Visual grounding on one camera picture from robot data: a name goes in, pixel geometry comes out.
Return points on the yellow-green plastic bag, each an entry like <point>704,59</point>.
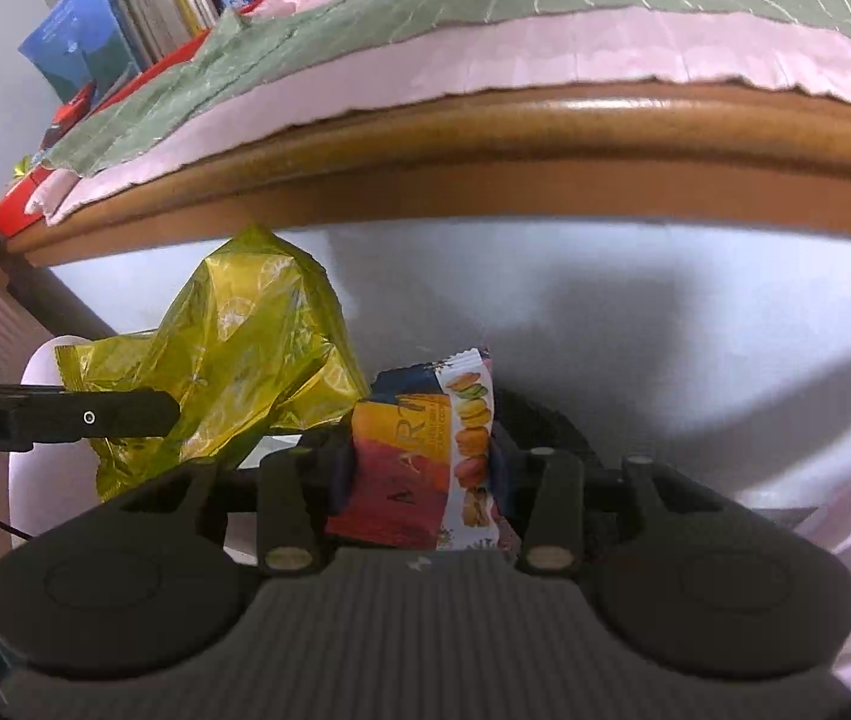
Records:
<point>245,345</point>

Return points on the colourful snack packet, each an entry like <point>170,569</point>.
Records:
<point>410,465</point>

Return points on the green striped blanket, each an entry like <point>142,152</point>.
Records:
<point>395,30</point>

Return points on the yellow ribbon bow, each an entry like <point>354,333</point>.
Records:
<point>22,167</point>

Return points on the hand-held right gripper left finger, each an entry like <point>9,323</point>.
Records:
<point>341,480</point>

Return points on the row of leaning books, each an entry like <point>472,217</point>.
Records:
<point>163,7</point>

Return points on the wooden bed frame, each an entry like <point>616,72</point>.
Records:
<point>470,165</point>

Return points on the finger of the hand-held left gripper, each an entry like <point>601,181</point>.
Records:
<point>95,416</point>

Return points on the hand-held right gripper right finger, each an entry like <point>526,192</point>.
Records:
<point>504,476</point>

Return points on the large blue book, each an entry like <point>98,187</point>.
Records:
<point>73,37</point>

